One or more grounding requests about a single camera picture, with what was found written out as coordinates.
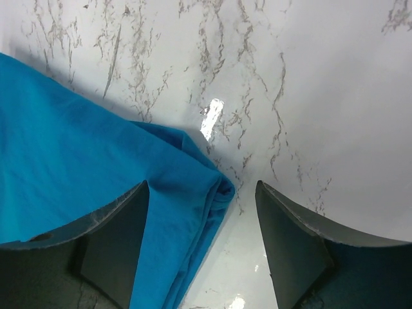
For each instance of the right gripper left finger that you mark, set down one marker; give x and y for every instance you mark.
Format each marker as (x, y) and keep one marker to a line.
(88, 263)

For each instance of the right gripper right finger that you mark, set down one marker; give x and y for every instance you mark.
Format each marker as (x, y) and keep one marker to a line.
(315, 262)

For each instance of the blue t shirt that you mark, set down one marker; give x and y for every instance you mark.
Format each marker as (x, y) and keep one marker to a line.
(63, 156)

